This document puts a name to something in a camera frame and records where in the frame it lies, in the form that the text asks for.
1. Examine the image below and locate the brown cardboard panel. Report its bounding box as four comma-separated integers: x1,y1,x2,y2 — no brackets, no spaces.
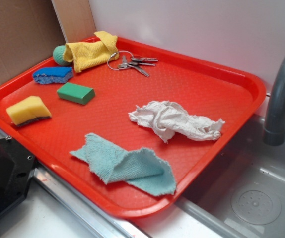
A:
0,0,96,85

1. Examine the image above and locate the bunch of metal keys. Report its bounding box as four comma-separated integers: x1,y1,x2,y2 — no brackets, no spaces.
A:
107,50,158,77

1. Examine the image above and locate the green rectangular block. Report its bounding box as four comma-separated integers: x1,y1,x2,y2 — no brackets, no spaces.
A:
57,83,96,105

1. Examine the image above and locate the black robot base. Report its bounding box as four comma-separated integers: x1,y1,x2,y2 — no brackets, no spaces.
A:
0,136,36,218

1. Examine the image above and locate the white crumpled cloth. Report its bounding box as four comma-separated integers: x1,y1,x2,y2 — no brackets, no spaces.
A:
129,101,225,143

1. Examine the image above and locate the red plastic tray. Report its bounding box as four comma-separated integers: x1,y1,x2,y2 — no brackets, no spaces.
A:
0,38,266,219

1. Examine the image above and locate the yellow sponge with dark pad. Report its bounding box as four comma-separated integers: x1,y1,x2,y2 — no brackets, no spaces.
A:
6,96,52,126

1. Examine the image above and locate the light blue cloth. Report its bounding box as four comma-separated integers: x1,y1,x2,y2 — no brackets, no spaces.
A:
70,133,177,196

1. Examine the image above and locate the green ball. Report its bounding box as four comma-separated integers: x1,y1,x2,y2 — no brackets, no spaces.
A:
53,45,71,66

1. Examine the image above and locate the yellow cloth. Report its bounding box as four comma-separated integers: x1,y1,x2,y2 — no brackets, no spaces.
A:
63,31,118,73

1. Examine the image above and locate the grey sink basin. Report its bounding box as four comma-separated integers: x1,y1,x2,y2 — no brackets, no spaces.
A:
176,116,285,238

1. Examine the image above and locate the grey faucet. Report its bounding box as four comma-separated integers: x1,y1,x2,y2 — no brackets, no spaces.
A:
263,36,285,146

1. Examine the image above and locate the blue sponge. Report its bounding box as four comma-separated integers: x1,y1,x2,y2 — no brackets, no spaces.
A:
32,67,73,85

